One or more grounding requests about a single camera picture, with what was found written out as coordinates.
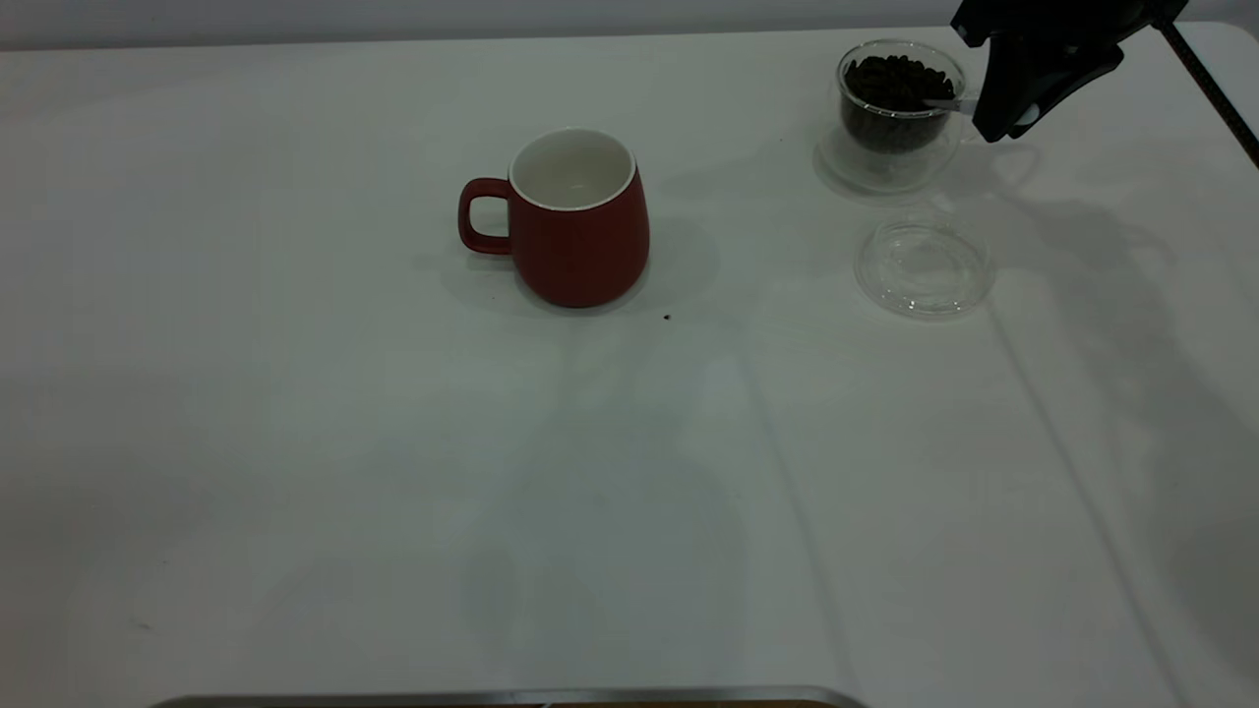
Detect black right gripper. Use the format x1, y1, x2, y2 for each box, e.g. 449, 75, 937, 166
949, 0, 1190, 145

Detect spoon with pale blue handle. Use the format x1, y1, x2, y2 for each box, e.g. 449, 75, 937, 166
920, 95, 1040, 128

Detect clear glass cup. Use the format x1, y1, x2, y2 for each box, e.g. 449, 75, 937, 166
816, 39, 977, 195

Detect red ceramic mug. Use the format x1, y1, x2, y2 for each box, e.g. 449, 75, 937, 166
457, 129, 651, 309

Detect dark coffee beans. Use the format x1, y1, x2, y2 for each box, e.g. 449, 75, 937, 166
843, 55, 958, 154

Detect clear glass saucer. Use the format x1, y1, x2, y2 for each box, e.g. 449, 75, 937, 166
854, 218, 996, 320

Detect grey metal tray edge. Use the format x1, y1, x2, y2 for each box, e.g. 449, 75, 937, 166
148, 686, 871, 708

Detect black braided cable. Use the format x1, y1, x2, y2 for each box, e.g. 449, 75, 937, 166
1159, 18, 1259, 170

